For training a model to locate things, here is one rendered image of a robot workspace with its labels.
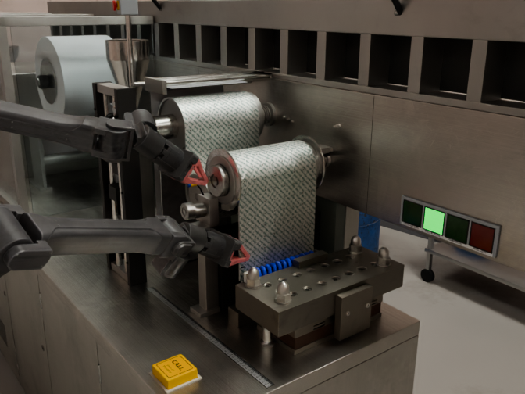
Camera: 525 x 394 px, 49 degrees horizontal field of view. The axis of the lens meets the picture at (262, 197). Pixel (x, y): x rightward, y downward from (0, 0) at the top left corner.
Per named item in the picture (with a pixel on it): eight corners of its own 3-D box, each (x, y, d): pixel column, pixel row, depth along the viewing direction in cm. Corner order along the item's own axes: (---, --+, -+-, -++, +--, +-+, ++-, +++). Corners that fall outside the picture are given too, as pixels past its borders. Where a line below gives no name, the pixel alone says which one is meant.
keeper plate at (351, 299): (333, 337, 134) (335, 295, 130) (363, 324, 140) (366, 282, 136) (341, 342, 132) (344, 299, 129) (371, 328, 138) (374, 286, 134)
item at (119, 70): (112, 220, 208) (99, 58, 191) (147, 213, 216) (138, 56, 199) (128, 232, 198) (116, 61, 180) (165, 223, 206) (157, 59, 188)
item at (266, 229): (238, 280, 139) (238, 207, 133) (312, 256, 152) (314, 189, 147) (240, 281, 138) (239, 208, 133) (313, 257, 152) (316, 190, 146)
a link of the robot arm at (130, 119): (102, 162, 121) (107, 126, 117) (96, 134, 130) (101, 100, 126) (158, 165, 126) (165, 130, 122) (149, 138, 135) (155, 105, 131)
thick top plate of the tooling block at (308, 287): (235, 307, 135) (235, 284, 133) (356, 264, 158) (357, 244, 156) (278, 338, 123) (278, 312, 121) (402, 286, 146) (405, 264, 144)
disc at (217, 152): (203, 196, 144) (206, 140, 138) (205, 195, 144) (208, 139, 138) (237, 220, 133) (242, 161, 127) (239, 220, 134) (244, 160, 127)
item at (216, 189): (223, 201, 133) (205, 191, 138) (230, 199, 134) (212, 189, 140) (223, 170, 130) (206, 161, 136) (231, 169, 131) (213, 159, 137)
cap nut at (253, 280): (242, 284, 133) (242, 266, 131) (255, 281, 135) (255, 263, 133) (251, 291, 130) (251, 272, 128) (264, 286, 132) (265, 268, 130)
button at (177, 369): (151, 374, 122) (151, 364, 121) (181, 362, 126) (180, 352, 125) (168, 391, 116) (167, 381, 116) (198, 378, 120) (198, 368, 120)
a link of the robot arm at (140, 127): (129, 149, 120) (147, 130, 119) (123, 133, 126) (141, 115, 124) (153, 166, 125) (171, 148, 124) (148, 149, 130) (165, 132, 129)
